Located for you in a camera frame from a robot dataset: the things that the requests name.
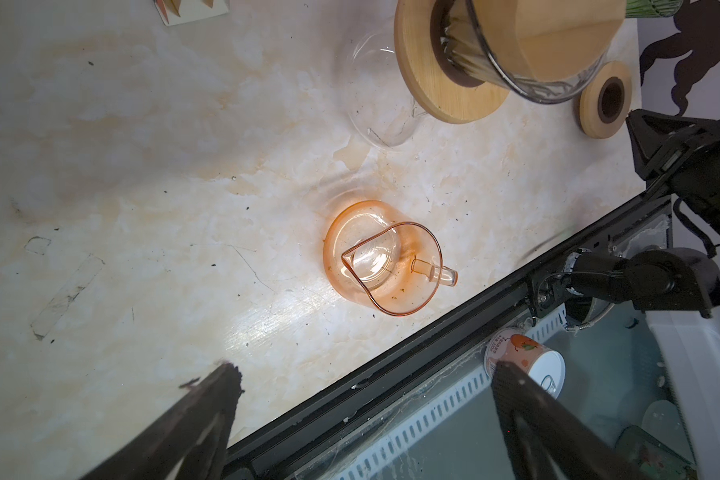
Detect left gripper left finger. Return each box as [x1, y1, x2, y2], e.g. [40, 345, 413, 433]
[84, 362, 243, 479]

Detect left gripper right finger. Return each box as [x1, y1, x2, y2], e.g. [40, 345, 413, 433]
[491, 361, 642, 479]

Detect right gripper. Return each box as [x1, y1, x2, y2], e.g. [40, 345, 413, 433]
[625, 109, 720, 259]

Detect brown paper coffee filter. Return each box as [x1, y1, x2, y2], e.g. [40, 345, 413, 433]
[474, 0, 626, 82]

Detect wooden dripper stand ring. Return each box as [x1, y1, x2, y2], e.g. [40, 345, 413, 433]
[394, 0, 511, 125]

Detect orange glass pitcher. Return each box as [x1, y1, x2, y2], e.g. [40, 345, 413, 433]
[323, 200, 458, 317]

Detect clear glass carafe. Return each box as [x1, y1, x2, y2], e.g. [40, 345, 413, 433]
[340, 18, 427, 150]

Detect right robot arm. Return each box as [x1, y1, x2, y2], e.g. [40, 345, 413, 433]
[562, 109, 720, 479]

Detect green glass dripper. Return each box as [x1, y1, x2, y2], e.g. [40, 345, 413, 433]
[625, 0, 683, 19]

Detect white paper cup lid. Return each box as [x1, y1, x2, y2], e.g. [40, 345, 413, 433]
[483, 328, 566, 399]

